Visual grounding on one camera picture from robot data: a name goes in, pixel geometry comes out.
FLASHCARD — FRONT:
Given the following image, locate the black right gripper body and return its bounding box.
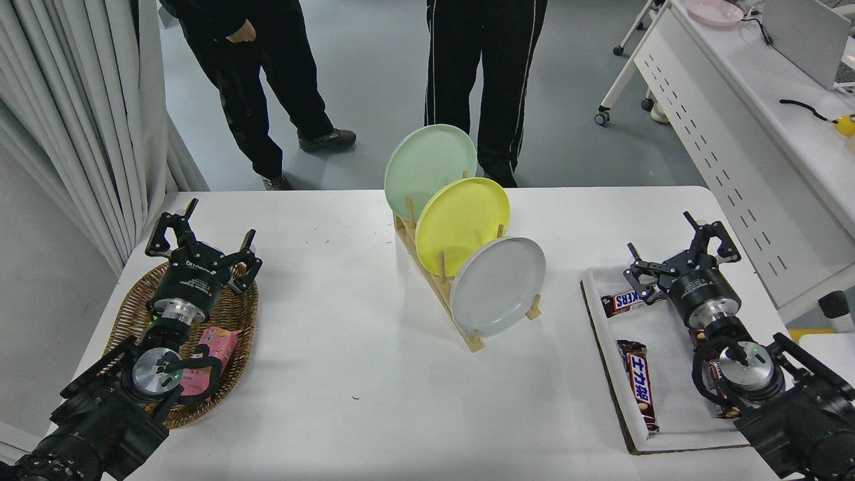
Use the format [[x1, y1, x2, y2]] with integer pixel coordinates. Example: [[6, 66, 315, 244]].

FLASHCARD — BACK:
[[661, 254, 735, 315]]

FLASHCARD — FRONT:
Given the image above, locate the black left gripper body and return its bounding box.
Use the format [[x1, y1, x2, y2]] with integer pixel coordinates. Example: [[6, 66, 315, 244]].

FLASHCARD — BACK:
[[155, 243, 232, 315]]

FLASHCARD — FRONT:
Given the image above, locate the grey plate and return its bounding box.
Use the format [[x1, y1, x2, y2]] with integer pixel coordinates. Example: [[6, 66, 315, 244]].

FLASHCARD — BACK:
[[449, 236, 547, 339]]

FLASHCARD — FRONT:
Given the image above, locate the wooden plate rack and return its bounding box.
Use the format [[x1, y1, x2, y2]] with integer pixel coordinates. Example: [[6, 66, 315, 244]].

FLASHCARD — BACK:
[[393, 170, 542, 353]]

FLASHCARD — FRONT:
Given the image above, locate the yellow plate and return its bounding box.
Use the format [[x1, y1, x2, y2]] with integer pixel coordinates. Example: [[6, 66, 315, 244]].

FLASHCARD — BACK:
[[414, 177, 511, 278]]

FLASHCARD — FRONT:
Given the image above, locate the pale green plate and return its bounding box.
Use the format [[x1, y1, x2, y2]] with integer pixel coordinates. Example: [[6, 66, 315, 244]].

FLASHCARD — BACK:
[[383, 124, 478, 222]]

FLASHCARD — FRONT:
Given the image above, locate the pink plate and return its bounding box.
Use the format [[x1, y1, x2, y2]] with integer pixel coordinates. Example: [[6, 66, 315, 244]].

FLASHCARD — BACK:
[[686, 0, 744, 27]]

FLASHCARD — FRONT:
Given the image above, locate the person's right hand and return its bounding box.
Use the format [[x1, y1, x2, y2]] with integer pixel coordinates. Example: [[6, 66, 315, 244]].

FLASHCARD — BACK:
[[226, 19, 258, 45]]

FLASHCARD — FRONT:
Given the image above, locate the Snickers bar Latin print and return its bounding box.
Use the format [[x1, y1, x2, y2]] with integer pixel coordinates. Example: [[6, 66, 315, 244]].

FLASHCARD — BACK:
[[600, 291, 662, 319], [707, 361, 743, 420]]

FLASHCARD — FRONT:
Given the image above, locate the brown wicker basket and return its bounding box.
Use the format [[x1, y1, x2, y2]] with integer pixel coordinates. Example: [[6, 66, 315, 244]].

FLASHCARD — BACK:
[[104, 259, 259, 430]]

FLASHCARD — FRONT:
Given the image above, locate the pink snack packet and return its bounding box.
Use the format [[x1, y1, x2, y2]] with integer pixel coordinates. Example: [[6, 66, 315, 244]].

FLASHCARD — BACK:
[[175, 326, 242, 398]]

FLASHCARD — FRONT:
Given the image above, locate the white perforated desk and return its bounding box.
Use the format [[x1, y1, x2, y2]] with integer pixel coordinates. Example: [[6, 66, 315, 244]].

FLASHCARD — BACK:
[[594, 0, 855, 325]]

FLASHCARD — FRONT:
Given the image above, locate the white foam tray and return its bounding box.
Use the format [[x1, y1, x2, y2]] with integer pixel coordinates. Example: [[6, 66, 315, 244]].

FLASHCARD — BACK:
[[580, 264, 769, 456]]

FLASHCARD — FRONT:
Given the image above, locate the black cylinder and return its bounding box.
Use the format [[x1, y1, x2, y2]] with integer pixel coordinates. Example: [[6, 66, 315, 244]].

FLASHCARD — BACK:
[[818, 291, 855, 333]]

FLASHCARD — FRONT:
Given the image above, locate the white side table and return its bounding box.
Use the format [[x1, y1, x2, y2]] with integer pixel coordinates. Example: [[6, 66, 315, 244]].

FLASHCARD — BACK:
[[798, 333, 855, 388]]

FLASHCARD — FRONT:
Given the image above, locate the white pleated curtain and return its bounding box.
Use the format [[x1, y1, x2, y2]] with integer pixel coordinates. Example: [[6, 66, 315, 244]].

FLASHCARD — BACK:
[[0, 0, 209, 275]]

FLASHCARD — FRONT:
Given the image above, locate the person in plain black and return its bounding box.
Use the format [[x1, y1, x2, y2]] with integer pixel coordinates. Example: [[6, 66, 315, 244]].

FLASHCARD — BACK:
[[159, 0, 357, 192]]

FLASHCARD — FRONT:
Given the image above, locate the grey laptop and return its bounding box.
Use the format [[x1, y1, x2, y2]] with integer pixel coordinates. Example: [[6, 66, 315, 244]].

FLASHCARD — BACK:
[[761, 0, 852, 91]]

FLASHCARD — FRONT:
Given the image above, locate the person in striped trousers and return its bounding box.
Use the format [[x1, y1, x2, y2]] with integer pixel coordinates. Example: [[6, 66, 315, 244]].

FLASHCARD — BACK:
[[424, 0, 548, 188]]

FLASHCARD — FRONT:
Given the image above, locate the thin black cable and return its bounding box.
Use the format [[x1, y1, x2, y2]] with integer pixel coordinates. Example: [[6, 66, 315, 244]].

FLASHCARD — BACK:
[[740, 16, 774, 47]]

